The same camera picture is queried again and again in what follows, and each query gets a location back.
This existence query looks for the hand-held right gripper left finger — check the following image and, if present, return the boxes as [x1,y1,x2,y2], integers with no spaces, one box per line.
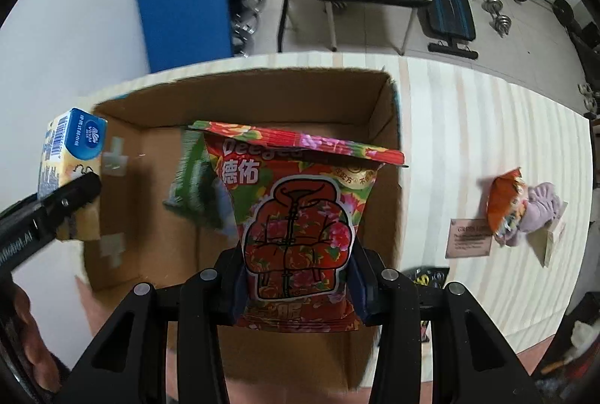
[54,247,245,404]

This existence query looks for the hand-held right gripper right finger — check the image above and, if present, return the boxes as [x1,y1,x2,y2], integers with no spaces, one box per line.
[348,239,536,404]

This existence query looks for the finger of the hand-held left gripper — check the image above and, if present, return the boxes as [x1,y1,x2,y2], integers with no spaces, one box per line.
[39,172,103,242]

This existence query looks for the yellow blue tissue pack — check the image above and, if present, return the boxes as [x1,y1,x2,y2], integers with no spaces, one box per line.
[37,108,108,243]

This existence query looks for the red floral snack packet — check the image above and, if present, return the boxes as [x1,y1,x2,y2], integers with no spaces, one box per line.
[190,120,406,333]

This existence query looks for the brown cardboard box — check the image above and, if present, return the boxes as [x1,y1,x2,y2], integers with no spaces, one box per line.
[75,66,405,404]

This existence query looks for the person's left hand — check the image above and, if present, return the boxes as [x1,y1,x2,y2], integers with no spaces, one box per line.
[0,282,72,404]

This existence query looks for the black snack packet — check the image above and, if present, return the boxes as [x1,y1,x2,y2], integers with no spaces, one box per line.
[405,266,450,345]

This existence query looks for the green snack packet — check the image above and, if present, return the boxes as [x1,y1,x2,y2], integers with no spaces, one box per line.
[162,126,241,239]

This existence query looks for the brown printed card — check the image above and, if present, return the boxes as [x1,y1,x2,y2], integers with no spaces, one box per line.
[445,219,494,262]

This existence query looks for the orange snack packet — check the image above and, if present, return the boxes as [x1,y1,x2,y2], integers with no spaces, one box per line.
[486,167,529,245]

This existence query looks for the purple cloth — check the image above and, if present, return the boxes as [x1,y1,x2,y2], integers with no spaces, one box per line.
[504,182,568,248]

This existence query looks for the blue board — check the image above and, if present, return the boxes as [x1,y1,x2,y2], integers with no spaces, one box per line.
[132,0,234,74]

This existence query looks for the small chrome dumbbells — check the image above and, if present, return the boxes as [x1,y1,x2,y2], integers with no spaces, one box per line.
[578,83,600,115]

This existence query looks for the chrome dumbbell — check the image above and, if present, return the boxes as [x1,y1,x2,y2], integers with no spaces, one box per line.
[483,0,515,37]

